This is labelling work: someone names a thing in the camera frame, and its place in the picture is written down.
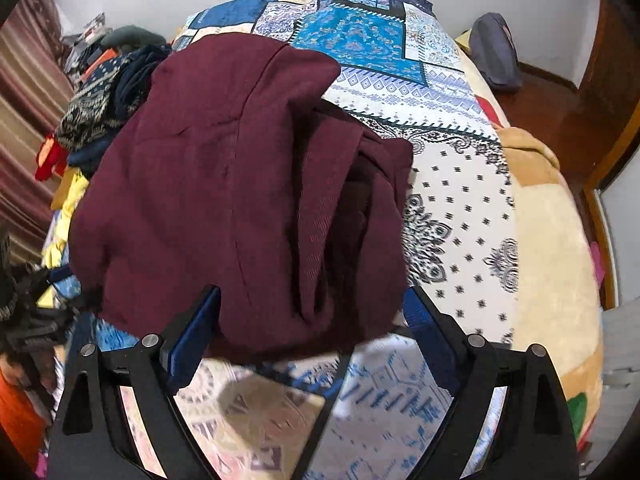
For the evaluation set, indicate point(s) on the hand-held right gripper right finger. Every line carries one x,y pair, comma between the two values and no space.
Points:
430,340

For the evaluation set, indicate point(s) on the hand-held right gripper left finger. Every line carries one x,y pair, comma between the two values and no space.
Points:
190,345

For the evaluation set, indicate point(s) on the maroon button-up shirt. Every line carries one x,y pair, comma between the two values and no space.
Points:
200,185

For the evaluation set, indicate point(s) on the yellow printed cloth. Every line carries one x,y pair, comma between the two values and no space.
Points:
70,195

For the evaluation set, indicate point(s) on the blue patchwork bedsheet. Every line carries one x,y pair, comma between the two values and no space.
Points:
450,210

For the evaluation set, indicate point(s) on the cream plush blanket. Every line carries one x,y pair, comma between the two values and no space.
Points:
550,260

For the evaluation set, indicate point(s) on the red orange cloth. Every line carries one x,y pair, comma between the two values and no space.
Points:
50,157

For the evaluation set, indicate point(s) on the striped maroon curtain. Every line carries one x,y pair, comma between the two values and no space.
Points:
25,110

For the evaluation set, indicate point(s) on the navy patterned folded cloth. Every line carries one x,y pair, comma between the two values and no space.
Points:
90,105

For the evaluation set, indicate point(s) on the navy folded garment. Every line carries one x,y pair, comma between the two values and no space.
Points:
135,75

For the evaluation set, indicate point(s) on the grey bag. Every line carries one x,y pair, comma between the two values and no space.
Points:
495,52

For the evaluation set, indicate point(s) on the dark green bag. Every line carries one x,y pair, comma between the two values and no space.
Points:
132,36

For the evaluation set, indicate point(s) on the brown wooden door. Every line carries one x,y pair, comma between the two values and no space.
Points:
617,85

